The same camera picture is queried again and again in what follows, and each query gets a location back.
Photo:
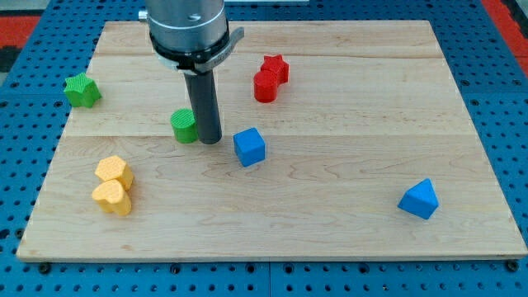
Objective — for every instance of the red cylinder block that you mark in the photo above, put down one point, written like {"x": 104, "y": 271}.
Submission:
{"x": 265, "y": 85}

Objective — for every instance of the blue cube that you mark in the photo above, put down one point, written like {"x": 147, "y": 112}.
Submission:
{"x": 249, "y": 147}

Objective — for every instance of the blue triangular prism block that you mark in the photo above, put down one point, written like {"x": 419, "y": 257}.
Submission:
{"x": 420, "y": 200}

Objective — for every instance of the yellow heart block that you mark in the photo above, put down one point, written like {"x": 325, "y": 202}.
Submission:
{"x": 112, "y": 197}

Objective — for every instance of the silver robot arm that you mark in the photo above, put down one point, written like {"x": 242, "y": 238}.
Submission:
{"x": 193, "y": 37}

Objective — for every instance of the red star block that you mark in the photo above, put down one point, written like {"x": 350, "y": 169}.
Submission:
{"x": 277, "y": 65}

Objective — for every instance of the green cylinder block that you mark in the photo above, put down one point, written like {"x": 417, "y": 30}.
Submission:
{"x": 184, "y": 126}

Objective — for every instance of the yellow hexagon block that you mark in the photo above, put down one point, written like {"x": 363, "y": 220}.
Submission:
{"x": 115, "y": 168}

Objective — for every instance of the wooden board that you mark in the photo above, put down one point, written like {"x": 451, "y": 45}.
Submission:
{"x": 370, "y": 110}

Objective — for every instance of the green star block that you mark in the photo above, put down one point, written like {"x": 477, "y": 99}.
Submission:
{"x": 81, "y": 91}

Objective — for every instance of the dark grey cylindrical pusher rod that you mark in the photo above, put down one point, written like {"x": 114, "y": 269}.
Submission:
{"x": 202, "y": 94}

